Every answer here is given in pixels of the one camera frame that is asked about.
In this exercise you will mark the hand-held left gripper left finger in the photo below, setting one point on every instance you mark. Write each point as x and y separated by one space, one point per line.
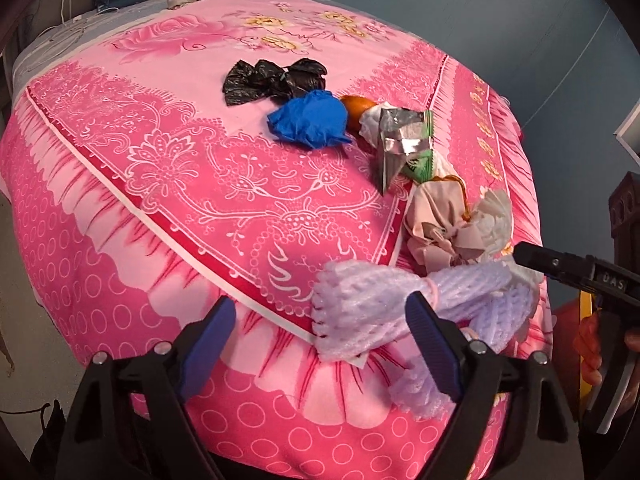
205 345

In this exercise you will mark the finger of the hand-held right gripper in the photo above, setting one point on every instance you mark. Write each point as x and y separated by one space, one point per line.
545 260

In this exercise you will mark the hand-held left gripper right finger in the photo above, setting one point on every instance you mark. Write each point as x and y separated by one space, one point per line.
430 340

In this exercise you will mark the lavender foam fruit net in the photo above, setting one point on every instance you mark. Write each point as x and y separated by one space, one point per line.
370 305

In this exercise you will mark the beige plastic bag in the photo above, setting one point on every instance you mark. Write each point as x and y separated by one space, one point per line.
435 220

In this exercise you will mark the silver foil snack packet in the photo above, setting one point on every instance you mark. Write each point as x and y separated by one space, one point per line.
400 140

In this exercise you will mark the white tissue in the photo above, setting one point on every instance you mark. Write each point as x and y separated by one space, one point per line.
369 125

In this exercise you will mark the blue plastic bag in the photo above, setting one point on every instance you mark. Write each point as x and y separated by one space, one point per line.
310 117

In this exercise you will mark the person's right hand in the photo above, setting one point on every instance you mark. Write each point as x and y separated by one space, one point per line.
589 350

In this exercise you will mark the dark wooden cabinet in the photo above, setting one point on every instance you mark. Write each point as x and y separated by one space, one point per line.
625 210

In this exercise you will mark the pink floral blanket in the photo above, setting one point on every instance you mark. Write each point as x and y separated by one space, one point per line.
200 185

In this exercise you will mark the dark bag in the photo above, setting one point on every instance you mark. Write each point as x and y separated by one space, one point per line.
50 435

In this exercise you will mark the orange fruit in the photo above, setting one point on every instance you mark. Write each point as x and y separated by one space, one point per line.
356 106

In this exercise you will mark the black plastic bag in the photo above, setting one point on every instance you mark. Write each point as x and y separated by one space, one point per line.
265 80

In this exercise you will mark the white frame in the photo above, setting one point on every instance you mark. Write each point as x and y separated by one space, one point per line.
631 130

